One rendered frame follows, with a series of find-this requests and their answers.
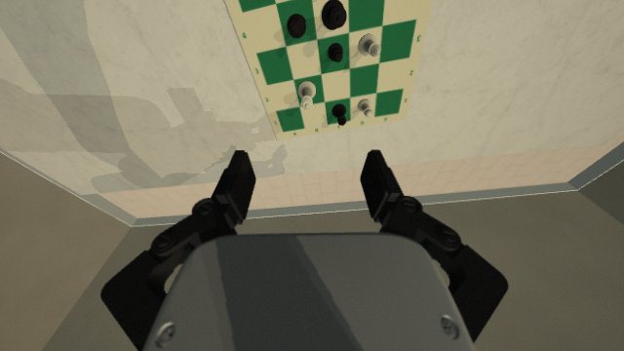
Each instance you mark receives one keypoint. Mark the green and white chessboard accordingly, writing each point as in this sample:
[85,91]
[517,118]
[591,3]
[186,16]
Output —
[279,63]

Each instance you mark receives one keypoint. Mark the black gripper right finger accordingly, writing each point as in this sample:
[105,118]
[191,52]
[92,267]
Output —
[475,285]

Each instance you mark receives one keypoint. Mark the white pawn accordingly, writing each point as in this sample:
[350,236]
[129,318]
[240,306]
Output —
[364,106]

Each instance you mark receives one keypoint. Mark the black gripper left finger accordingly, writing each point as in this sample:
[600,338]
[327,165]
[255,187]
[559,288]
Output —
[135,294]

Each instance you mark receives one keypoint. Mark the white bishop chess piece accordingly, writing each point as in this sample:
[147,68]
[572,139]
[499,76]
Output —
[369,46]

